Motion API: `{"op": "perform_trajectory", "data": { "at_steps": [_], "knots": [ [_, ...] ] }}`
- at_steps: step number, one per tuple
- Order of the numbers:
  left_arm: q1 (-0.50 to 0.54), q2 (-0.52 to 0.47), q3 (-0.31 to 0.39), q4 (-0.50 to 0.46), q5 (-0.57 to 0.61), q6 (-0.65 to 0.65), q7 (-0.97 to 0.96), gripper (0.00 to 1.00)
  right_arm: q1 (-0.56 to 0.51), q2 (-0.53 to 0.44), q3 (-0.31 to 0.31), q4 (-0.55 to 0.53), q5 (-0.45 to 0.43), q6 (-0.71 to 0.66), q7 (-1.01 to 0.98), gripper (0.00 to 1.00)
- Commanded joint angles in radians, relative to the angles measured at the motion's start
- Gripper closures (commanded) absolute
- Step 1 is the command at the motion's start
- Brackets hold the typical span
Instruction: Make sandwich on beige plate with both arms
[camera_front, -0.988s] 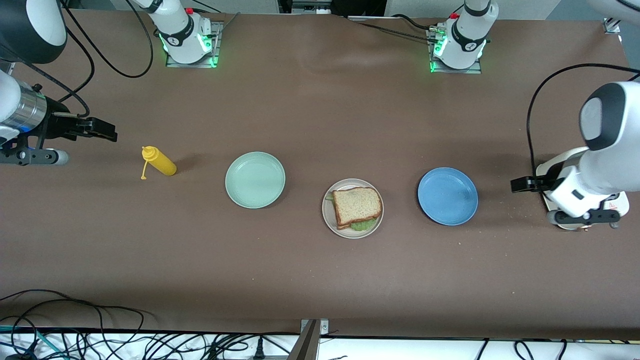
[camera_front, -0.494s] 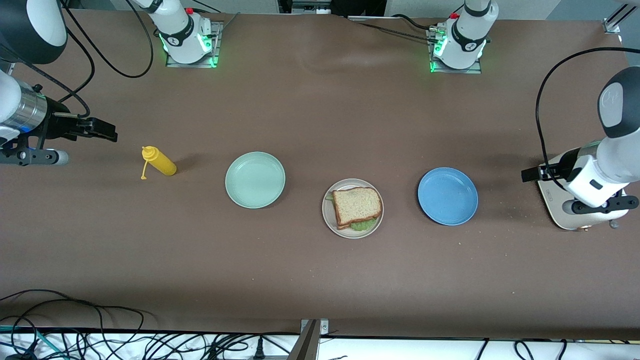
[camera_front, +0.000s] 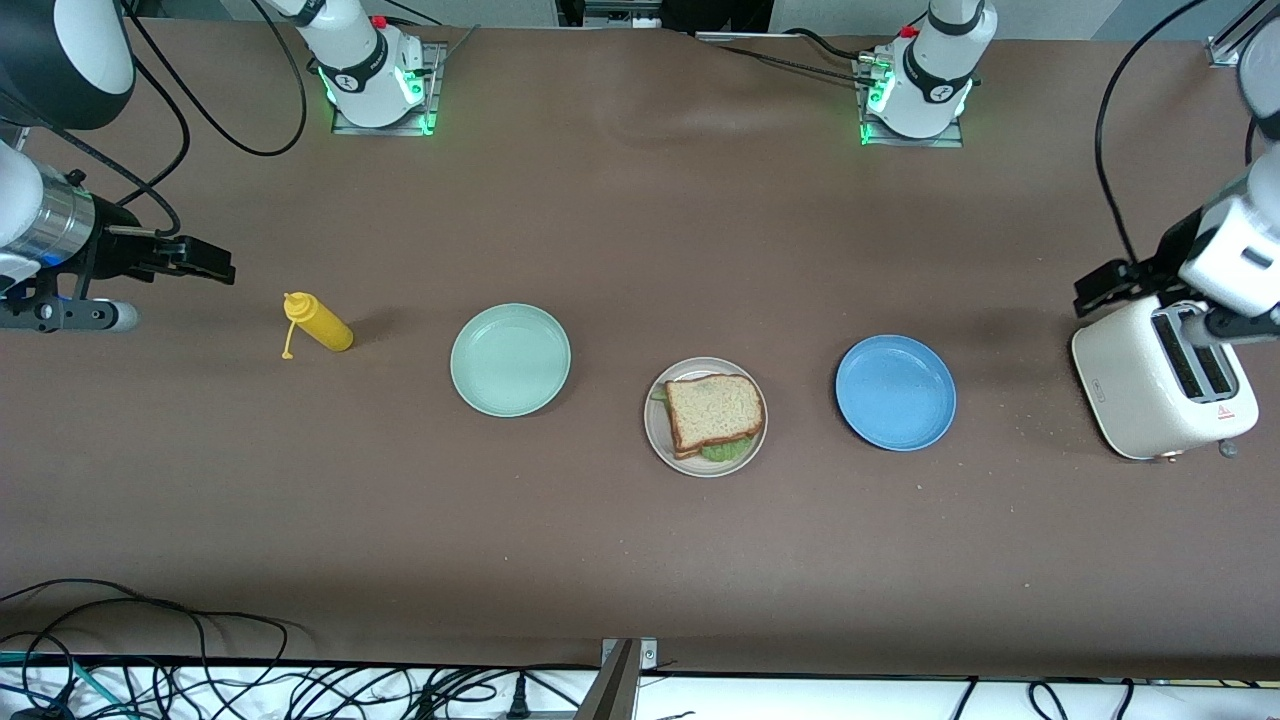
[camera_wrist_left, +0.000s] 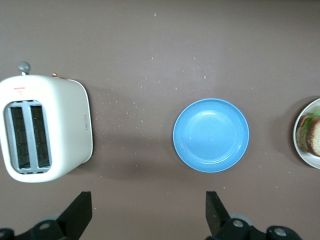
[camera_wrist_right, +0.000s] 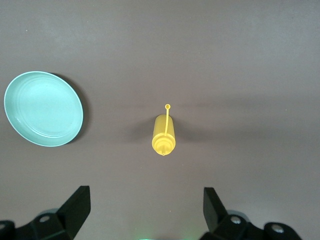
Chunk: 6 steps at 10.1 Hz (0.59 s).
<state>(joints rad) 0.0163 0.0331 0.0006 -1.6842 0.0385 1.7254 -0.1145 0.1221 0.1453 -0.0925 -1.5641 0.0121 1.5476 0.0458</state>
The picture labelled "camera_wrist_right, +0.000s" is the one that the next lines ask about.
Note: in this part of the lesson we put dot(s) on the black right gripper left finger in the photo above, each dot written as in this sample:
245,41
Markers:
62,225

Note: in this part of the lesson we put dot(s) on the yellow squeeze bottle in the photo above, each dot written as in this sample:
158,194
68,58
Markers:
163,135

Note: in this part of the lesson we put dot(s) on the brown table cover sheet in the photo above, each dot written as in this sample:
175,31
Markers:
150,50

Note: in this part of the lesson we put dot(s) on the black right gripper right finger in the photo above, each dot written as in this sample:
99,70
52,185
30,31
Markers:
225,227

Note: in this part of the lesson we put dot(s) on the green plate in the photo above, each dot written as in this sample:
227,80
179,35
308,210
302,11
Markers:
43,108

